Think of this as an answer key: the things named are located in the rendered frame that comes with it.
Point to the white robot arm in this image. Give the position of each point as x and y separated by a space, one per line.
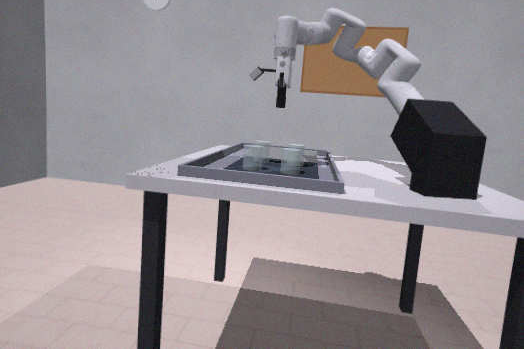
291 32

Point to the clear glass jar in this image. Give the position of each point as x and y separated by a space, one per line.
252 157
301 147
266 149
290 161

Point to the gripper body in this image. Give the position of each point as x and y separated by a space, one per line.
284 64

